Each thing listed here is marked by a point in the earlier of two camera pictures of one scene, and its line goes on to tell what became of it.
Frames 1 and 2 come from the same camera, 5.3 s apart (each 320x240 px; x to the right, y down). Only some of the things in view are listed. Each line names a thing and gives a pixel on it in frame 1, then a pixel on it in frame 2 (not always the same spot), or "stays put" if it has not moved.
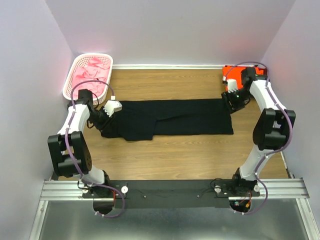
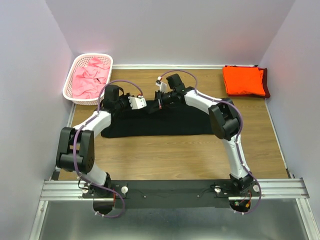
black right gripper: [226, 97] → [158, 100]
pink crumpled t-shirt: [93, 76] stays put
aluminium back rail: [167, 66] stays put
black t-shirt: [143, 120] stays put
